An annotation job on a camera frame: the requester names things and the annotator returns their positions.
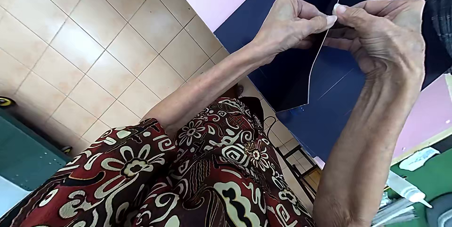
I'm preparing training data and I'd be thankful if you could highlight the dark green box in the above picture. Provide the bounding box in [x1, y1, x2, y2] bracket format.
[0, 106, 72, 191]

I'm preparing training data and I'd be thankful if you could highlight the person's left hand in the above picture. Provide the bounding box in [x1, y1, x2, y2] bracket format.
[252, 0, 338, 64]

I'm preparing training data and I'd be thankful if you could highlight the grey round object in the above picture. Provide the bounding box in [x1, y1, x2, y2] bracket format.
[425, 193, 452, 227]

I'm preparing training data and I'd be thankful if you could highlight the yellow and black round object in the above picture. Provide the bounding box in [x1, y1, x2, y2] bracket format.
[0, 96, 16, 109]

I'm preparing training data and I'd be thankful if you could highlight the green cutting mat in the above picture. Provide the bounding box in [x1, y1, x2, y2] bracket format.
[381, 139, 452, 227]

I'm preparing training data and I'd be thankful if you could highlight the blue sheet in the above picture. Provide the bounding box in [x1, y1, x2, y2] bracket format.
[214, 0, 366, 166]

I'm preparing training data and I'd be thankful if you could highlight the white glue bottle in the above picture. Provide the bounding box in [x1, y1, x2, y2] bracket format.
[386, 170, 432, 209]

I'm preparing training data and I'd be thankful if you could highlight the pile of silvery strips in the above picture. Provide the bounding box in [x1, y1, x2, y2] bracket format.
[371, 192, 418, 227]

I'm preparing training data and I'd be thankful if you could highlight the crumpled white paper piece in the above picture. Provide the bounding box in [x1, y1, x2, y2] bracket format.
[399, 147, 440, 172]

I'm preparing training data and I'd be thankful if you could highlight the white panel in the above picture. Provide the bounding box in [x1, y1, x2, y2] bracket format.
[0, 175, 32, 218]

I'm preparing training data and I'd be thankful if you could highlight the black woven material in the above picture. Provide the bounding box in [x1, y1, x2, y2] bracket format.
[420, 0, 452, 57]

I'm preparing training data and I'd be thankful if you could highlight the person's body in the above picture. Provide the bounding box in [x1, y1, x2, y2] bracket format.
[0, 96, 316, 227]

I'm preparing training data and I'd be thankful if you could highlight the person's left forearm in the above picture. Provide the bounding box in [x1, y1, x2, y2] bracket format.
[141, 40, 270, 138]

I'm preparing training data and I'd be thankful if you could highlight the person's right forearm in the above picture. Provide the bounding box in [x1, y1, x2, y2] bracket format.
[313, 72, 422, 227]

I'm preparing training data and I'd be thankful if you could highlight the dark navy sheet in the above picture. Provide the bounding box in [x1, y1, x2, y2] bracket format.
[247, 0, 452, 113]

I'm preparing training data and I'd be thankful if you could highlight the black cable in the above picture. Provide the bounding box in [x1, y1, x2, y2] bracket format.
[263, 116, 279, 150]

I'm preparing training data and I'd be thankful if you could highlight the black metal frame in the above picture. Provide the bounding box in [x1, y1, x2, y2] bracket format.
[275, 144, 322, 204]

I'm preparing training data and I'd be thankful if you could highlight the person's right hand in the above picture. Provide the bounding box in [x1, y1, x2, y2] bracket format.
[323, 0, 426, 91]

